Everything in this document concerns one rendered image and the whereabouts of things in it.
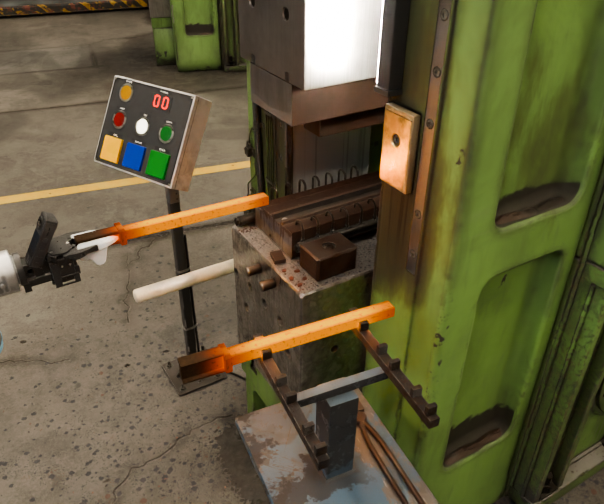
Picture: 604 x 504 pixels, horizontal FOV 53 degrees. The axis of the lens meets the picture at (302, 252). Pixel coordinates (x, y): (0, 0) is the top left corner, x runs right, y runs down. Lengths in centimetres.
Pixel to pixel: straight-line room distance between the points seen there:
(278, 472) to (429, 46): 88
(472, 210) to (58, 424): 179
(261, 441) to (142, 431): 108
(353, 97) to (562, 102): 45
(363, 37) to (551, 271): 73
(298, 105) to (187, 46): 492
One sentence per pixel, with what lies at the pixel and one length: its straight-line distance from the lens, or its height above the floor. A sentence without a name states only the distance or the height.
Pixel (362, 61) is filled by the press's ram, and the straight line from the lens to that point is 136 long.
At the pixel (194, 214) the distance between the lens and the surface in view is 142.
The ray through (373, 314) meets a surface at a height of 99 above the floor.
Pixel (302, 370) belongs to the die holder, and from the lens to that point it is 157.
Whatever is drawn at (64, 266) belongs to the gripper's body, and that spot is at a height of 105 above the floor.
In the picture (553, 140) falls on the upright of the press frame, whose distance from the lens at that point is 142.
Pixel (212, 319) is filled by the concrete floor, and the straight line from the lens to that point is 280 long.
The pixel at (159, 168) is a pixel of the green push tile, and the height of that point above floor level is 100.
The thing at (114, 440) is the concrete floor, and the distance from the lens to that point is 238.
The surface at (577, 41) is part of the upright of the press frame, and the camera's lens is 137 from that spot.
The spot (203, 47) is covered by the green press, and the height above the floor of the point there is 23.
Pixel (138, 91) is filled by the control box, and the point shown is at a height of 117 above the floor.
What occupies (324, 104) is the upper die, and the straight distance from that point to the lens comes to 140.
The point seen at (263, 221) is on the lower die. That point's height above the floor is 95.
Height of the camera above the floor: 177
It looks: 33 degrees down
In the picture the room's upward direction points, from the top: 1 degrees clockwise
